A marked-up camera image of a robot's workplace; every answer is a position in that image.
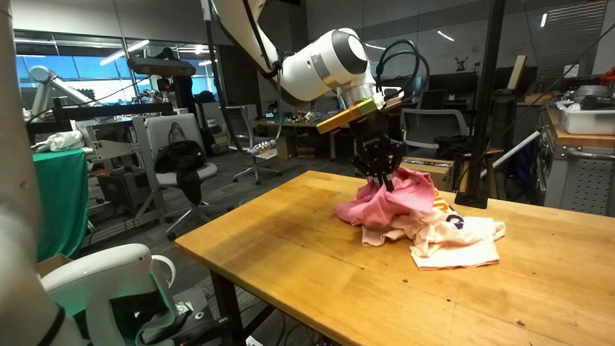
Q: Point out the yellow green wrist camera mount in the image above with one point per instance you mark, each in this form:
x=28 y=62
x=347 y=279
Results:
x=349 y=116

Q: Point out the ceiling light strip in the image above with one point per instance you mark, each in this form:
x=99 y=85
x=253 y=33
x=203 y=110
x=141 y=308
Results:
x=126 y=52

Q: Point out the black jacket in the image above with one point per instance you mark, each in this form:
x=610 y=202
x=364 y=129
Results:
x=183 y=160

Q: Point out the black table frame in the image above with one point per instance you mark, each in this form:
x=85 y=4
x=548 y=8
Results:
x=224 y=300

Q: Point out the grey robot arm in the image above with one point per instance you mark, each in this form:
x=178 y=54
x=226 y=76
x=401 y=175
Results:
x=41 y=79

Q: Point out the white bundle on cloth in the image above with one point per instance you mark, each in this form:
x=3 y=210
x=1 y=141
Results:
x=60 y=141

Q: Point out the wooden plank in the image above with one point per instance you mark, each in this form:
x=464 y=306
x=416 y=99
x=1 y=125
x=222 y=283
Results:
x=516 y=70

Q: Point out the peach shirt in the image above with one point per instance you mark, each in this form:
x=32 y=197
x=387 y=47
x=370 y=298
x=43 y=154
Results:
x=454 y=243

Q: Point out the long office desk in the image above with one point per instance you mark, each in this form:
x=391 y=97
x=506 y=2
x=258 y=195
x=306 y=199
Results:
x=289 y=124

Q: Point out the pink shirt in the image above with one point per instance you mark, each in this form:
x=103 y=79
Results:
x=391 y=202

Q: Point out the grey perforated metal cabinet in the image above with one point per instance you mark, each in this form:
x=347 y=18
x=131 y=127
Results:
x=583 y=183

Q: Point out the black equipment on stand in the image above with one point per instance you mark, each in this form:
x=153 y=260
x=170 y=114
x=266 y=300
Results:
x=160 y=66

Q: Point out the white shelving rack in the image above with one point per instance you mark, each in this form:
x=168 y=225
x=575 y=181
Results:
x=108 y=150

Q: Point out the grey mesh office chair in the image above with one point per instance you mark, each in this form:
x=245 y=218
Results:
x=233 y=127

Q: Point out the green table cloth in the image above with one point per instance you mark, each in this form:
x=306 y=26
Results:
x=64 y=199

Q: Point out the white chair with armrest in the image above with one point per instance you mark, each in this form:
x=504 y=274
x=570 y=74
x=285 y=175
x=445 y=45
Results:
x=97 y=275

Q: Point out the white plastic bin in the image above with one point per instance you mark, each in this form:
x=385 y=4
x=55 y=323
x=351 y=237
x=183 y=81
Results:
x=587 y=120

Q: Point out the white slanted bar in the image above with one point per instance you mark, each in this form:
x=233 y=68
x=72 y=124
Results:
x=516 y=150

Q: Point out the white office chair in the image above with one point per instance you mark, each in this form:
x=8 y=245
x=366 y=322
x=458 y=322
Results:
x=174 y=127

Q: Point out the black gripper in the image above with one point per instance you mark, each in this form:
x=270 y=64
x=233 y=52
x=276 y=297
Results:
x=377 y=147

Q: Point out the white frame mesh chair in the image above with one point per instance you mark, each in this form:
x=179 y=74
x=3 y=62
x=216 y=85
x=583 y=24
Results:
x=443 y=127

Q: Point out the black computer monitor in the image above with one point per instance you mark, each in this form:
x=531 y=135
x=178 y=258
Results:
x=454 y=89

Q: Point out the cardboard box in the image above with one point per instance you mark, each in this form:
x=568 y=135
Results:
x=435 y=174

